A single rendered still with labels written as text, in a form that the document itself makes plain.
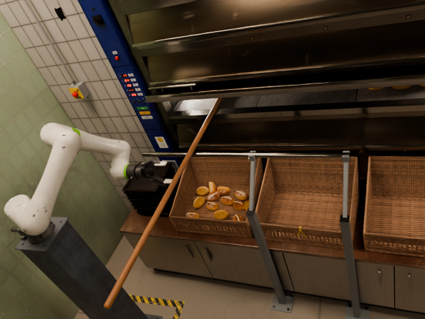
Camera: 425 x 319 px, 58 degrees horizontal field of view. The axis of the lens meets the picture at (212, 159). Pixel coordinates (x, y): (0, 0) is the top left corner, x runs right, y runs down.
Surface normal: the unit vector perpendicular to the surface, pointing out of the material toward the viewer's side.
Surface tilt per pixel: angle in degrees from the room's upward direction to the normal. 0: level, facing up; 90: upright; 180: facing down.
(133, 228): 0
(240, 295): 0
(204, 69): 70
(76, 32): 90
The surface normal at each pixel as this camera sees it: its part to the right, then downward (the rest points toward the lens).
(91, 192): 0.90, 0.01
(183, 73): -0.41, 0.39
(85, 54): -0.33, 0.68
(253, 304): -0.30, -0.74
